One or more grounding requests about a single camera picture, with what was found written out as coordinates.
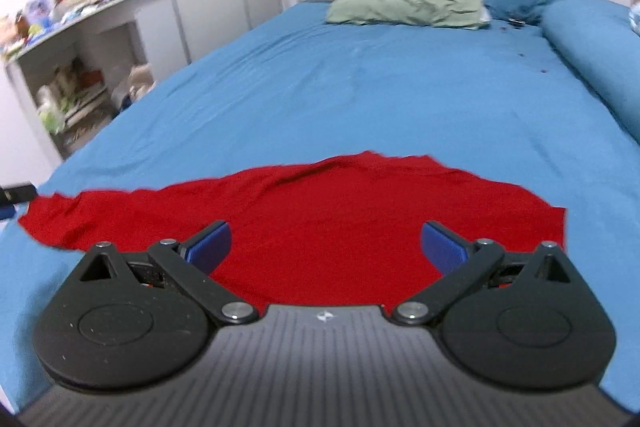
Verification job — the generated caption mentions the red knit sweater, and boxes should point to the red knit sweater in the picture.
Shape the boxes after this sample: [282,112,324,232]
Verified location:
[20,152,565,309]

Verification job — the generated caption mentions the white desk shelf unit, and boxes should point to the white desk shelf unit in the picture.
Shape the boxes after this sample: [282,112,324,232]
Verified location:
[1,0,189,166]

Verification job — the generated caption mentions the white bag on floor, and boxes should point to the white bag on floor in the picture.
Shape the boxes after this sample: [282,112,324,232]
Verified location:
[112,64,156,110]

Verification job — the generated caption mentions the blue bed sheet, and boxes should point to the blue bed sheet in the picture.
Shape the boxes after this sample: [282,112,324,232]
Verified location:
[0,1,640,413]

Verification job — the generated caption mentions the blue rolled duvet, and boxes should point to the blue rolled duvet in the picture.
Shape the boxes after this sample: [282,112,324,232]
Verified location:
[540,0,639,139]

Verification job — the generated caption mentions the green pillow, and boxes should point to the green pillow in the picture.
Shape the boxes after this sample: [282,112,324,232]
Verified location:
[326,0,491,29]

